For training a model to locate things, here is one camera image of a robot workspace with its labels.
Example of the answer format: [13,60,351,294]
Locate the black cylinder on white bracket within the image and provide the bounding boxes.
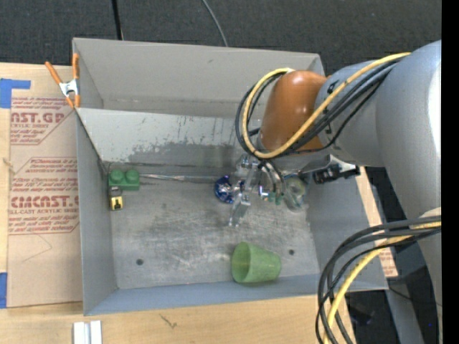
[311,162,361,186]

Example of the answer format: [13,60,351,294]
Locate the green toy building block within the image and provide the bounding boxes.
[108,168,141,193]

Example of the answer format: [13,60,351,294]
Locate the thin silver rod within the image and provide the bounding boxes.
[138,173,217,183]

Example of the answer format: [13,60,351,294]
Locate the green plastic cup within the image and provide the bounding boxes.
[230,241,283,285]

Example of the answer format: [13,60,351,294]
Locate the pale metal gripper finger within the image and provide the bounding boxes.
[228,181,242,228]
[237,190,252,227]

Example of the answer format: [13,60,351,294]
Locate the small yellow and black object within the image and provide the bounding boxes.
[109,188,125,211]

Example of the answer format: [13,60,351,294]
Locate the clear glass round object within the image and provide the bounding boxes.
[283,176,308,211]

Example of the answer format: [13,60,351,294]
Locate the grey metal bin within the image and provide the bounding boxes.
[71,37,390,317]

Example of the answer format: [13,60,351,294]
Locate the blue shiny crumpled object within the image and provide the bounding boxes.
[214,175,236,204]

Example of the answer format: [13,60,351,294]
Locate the brown cardboard board red print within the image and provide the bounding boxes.
[0,62,84,310]

